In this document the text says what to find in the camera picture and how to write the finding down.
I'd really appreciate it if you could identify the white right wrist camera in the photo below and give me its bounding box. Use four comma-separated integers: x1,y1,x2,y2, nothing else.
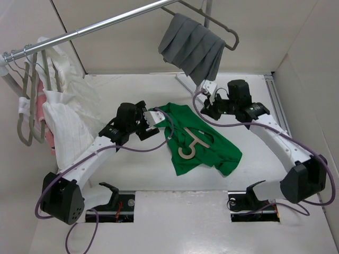
201,79,218,98

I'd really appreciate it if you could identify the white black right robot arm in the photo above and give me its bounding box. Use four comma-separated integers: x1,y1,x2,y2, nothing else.
199,79,329,213

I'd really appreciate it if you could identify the grey hanger with white garment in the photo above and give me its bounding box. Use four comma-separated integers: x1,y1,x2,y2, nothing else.
39,47,64,93

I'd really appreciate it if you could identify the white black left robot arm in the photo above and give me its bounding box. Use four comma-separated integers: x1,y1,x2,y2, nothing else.
35,101,166,225

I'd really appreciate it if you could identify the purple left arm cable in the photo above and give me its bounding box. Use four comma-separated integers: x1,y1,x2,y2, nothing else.
34,106,175,252

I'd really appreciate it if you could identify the grey cloth on hanger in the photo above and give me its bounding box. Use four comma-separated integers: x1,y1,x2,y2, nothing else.
158,13,226,86

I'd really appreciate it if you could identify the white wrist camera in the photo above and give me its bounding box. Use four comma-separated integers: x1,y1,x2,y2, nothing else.
201,79,218,98
143,111,166,127

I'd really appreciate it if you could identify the grey empty hanger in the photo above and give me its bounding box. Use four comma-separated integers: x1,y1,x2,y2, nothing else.
8,62,33,147

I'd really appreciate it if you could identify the pink garment on rack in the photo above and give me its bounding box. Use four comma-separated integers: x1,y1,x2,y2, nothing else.
35,79,56,156

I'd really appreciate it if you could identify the grey plastic hanger with cloth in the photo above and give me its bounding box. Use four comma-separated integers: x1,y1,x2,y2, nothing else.
158,1,239,57

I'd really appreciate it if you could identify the silver clothes rack pole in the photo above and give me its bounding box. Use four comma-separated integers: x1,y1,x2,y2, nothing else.
193,0,214,96

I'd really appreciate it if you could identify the green t shirt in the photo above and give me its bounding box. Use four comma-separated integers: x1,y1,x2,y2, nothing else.
156,103,243,176

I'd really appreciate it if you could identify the grey hanger with pink garment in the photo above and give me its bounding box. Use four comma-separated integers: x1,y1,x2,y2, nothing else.
27,53,46,143

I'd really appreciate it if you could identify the aluminium rail right side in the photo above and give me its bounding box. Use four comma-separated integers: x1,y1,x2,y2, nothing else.
264,75,290,134

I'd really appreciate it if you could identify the white clothes rack base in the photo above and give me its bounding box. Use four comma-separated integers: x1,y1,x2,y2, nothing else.
175,73,201,97

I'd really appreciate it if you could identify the silver horizontal rack bar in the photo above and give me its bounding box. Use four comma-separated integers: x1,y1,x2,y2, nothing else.
1,0,178,69

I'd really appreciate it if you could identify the beige wooden hanger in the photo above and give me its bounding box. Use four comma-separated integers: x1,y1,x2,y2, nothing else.
178,128,210,160

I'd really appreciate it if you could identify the white garment on rack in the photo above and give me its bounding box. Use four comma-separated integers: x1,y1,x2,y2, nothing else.
37,46,104,169

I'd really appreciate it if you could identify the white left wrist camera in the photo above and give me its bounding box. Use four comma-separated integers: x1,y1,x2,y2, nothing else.
143,111,166,127

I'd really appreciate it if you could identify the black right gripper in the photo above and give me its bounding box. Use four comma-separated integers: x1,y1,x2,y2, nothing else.
200,91,238,121

